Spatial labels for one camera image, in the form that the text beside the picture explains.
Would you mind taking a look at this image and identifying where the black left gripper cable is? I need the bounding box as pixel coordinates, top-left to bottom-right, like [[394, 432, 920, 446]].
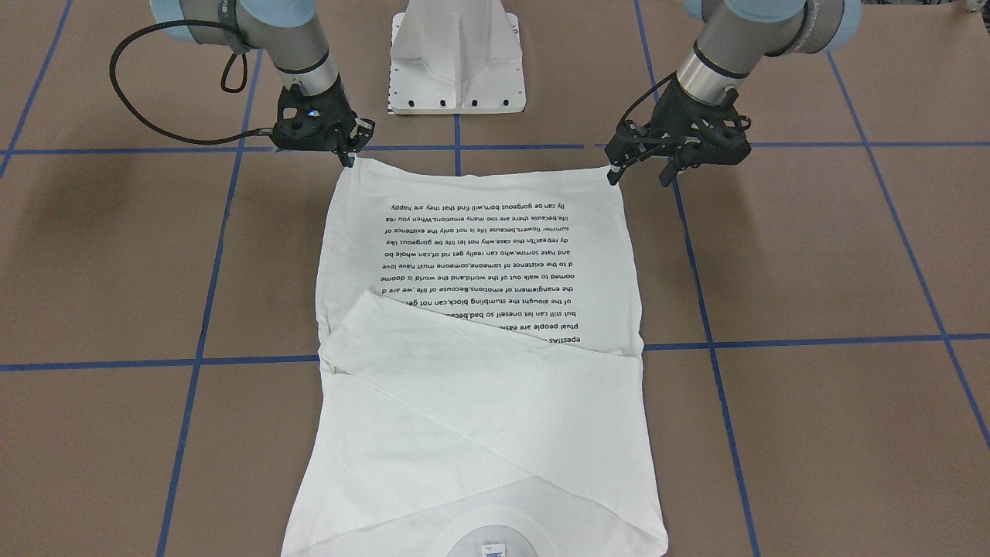
[[617, 71, 681, 140]]

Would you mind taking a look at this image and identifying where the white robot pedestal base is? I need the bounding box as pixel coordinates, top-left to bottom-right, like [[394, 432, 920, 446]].
[[387, 1, 527, 115]]

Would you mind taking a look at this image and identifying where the white long-sleeve printed shirt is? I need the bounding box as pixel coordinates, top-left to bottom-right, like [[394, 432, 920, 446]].
[[282, 159, 669, 556]]

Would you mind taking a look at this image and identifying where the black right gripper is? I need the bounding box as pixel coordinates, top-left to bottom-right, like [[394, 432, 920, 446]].
[[270, 77, 375, 168]]

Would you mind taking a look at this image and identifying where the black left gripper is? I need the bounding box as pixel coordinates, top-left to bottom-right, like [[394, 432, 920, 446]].
[[605, 74, 752, 188]]

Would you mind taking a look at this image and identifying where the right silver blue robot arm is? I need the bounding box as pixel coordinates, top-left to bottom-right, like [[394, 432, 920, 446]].
[[151, 1, 374, 168]]

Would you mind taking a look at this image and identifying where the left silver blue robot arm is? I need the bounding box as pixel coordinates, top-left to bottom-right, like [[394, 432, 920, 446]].
[[605, 1, 862, 186]]

